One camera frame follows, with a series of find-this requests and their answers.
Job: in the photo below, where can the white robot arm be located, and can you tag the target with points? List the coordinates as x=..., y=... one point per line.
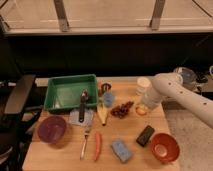
x=171, y=85

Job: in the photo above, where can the green plastic tray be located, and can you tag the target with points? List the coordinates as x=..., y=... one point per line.
x=63, y=93

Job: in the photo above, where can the light blue cup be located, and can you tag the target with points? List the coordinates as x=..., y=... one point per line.
x=108, y=99

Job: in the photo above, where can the banana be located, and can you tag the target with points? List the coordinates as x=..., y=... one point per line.
x=102, y=112

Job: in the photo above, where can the bunch of dark grapes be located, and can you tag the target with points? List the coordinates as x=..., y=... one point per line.
x=122, y=110

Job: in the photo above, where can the white cup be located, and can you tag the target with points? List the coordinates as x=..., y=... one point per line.
x=142, y=84

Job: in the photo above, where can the grey blue cloth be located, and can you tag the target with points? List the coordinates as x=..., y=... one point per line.
x=74, y=118

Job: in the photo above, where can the silver fork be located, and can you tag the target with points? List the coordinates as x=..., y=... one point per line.
x=86, y=135

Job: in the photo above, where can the orange carrot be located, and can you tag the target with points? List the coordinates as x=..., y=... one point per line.
x=98, y=140

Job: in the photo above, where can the black rectangular block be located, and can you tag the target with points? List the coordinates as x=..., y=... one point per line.
x=145, y=135

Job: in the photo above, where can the blue sponge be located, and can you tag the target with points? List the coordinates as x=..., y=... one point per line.
x=120, y=150

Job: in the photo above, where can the purple bowl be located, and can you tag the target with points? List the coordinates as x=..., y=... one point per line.
x=51, y=129

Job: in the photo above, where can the glass bowl in background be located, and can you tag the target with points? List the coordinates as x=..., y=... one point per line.
x=188, y=75

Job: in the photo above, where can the orange-red bowl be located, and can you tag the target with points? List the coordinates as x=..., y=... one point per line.
x=164, y=148

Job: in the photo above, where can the black chair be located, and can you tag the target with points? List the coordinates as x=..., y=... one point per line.
x=16, y=119

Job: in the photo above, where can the black handled ice cream scoop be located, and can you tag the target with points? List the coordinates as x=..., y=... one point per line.
x=83, y=99

